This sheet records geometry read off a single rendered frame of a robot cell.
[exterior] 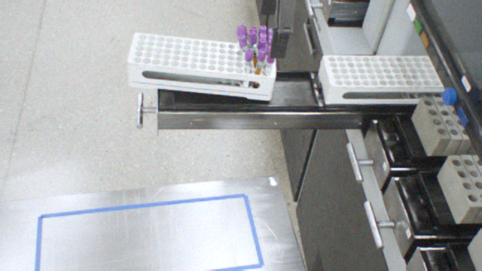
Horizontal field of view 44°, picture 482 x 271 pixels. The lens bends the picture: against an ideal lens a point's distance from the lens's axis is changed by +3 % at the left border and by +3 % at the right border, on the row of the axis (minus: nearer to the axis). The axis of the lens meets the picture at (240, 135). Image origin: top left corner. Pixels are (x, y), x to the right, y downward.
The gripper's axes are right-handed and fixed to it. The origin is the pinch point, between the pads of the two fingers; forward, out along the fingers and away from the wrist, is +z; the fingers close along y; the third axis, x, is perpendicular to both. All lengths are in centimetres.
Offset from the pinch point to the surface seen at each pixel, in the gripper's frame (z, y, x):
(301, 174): 72, -21, 22
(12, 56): 95, -106, -81
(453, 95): -2.6, 21.4, 27.7
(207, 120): 17.8, 7.1, -12.3
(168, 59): 8.2, -0.8, -20.2
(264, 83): 10.1, 4.2, -0.9
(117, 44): 96, -116, -40
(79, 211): 13.9, 31.7, -35.0
